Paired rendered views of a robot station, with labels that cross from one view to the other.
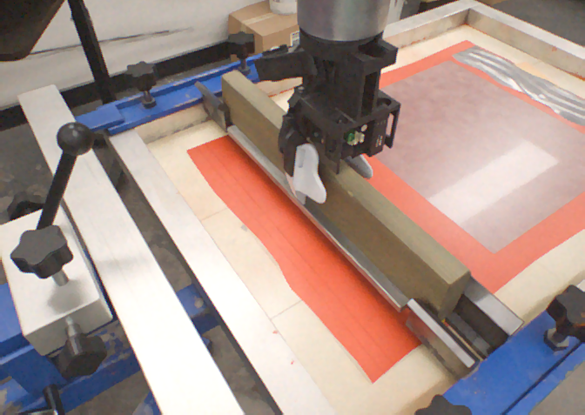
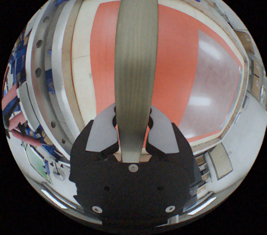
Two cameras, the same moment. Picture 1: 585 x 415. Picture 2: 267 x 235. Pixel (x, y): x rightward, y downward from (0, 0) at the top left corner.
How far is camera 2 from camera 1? 0.51 m
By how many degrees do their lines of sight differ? 68
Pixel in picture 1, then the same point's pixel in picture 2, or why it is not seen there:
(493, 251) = not seen: hidden behind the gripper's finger
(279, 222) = (109, 83)
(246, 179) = (113, 37)
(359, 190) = (128, 160)
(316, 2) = not seen: outside the picture
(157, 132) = not seen: outside the picture
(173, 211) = (55, 63)
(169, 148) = (93, 1)
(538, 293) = not seen: hidden behind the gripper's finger
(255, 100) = not seen: outside the picture
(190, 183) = (83, 27)
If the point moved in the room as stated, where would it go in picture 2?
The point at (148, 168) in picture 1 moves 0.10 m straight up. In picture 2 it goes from (61, 24) to (27, 24)
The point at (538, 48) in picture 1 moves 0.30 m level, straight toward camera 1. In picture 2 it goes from (243, 89) to (219, 112)
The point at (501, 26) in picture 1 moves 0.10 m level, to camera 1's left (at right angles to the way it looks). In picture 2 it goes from (246, 76) to (244, 60)
